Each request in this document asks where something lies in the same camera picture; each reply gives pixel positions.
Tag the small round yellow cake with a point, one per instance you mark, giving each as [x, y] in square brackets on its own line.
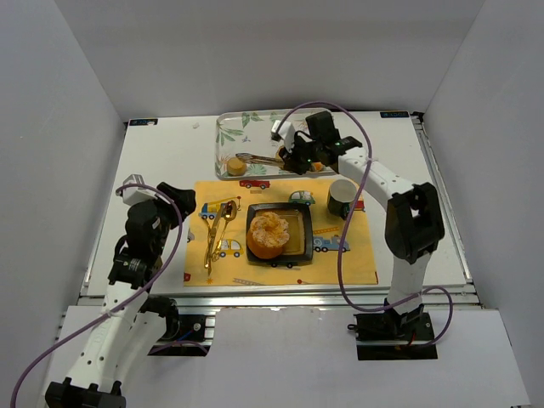
[236, 167]

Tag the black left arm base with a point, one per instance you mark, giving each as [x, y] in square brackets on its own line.
[185, 334]

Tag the gold fork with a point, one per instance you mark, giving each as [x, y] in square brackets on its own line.
[209, 246]

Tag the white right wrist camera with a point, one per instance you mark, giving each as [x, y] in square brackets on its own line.
[283, 132]

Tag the yellow vehicle-print placemat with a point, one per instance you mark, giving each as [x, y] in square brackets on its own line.
[232, 267]

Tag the white leaf-print tray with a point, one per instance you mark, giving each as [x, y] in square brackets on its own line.
[250, 132]

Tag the large orange sugared bun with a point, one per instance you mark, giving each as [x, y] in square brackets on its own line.
[267, 235]

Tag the blue left table label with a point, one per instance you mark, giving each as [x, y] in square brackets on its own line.
[143, 122]

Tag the metal serving tongs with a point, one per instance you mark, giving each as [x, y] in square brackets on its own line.
[262, 160]

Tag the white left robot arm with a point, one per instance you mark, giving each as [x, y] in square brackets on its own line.
[131, 319]

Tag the aluminium table frame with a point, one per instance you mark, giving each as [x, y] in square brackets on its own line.
[180, 151]

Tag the gold spoon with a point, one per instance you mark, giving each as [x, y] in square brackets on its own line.
[227, 213]

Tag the twisted orange croissant roll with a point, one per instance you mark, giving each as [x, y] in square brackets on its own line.
[316, 167]

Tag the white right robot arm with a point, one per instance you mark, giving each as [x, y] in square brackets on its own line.
[413, 219]

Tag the black square plate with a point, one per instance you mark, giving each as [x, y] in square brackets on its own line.
[299, 249]

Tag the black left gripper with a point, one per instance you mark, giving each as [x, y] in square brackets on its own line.
[171, 202]

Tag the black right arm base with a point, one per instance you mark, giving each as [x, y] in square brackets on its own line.
[377, 340]

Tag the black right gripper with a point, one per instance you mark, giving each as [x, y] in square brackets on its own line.
[291, 157]

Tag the herb bread slice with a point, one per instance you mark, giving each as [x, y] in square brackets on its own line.
[280, 156]

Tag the blue right table label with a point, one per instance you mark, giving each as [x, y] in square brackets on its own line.
[394, 114]

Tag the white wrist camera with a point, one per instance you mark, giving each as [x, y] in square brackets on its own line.
[283, 132]
[133, 192]

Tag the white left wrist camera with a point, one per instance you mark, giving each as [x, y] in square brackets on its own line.
[133, 192]

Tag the blue table label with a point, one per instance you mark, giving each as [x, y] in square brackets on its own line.
[143, 122]
[394, 114]

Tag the dark green mug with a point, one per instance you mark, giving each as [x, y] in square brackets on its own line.
[341, 195]

